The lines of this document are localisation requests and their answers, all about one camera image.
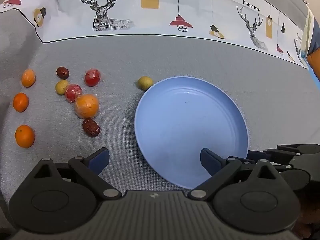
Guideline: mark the small bare orange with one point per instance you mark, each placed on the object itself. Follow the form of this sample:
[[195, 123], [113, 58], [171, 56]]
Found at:
[[20, 102], [24, 136]]

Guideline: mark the blue round plate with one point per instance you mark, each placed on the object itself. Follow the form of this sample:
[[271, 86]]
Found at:
[[185, 120]]

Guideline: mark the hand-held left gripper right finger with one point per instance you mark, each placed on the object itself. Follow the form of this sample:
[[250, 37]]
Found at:
[[211, 162]]

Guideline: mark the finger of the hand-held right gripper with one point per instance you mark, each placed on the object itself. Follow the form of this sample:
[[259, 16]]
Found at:
[[307, 149], [277, 158]]

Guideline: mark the small plastic orange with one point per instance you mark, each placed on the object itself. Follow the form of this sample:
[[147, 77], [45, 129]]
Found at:
[[28, 77]]

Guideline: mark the plastic red tomato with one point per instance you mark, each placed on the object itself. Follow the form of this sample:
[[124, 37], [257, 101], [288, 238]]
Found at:
[[92, 77], [73, 93]]

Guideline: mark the large plastic orange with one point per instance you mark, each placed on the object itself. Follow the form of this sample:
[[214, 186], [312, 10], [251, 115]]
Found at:
[[86, 105]]

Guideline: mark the orange and blue cloth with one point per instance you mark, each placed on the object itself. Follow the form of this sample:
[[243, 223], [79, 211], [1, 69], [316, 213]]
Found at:
[[315, 55]]

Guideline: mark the yellow green longan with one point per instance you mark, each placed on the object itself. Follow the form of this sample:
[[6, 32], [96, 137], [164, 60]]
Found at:
[[61, 87], [145, 83]]

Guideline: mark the dried red date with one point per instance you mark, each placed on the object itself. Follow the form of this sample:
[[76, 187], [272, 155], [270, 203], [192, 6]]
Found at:
[[91, 127], [62, 72]]

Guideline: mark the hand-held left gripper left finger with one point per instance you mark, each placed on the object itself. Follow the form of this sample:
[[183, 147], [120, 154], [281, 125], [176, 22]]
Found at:
[[98, 161]]

